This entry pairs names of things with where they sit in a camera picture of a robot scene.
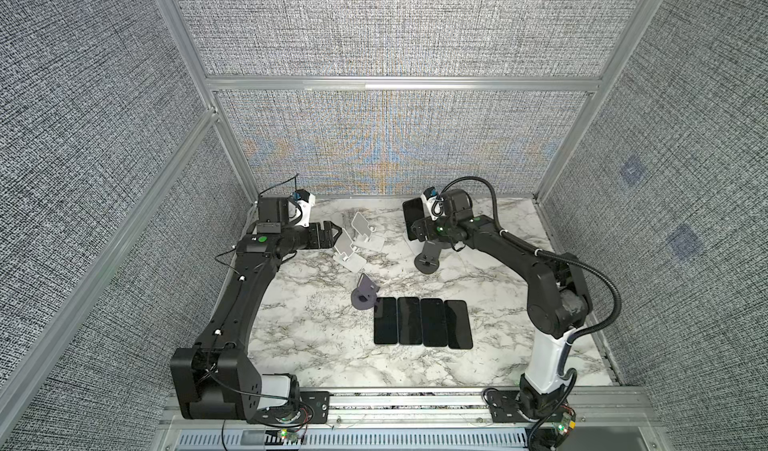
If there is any white folding phone stand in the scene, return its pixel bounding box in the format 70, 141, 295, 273
333, 229, 367, 273

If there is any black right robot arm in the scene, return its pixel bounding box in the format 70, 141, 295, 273
405, 211, 593, 421

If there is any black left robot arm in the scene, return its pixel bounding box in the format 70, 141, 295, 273
170, 189, 342, 428

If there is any white stand back centre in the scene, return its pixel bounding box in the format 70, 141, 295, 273
404, 238, 424, 256

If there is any dark round phone stand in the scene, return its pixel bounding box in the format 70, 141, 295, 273
414, 241, 447, 275

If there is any purple round phone stand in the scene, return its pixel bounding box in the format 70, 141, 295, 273
350, 273, 380, 310

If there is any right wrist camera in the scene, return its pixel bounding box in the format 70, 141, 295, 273
421, 187, 443, 221

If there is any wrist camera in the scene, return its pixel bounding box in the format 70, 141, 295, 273
288, 189, 316, 227
421, 187, 443, 221

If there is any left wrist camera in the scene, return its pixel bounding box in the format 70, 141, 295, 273
288, 189, 316, 227

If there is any corrugated black cable conduit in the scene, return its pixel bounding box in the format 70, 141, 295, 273
437, 176, 623, 392

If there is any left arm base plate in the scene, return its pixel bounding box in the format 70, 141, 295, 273
246, 391, 331, 428

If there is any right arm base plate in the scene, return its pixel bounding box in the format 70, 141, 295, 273
481, 387, 577, 428

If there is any aluminium front rail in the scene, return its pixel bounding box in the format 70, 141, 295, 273
150, 387, 673, 450

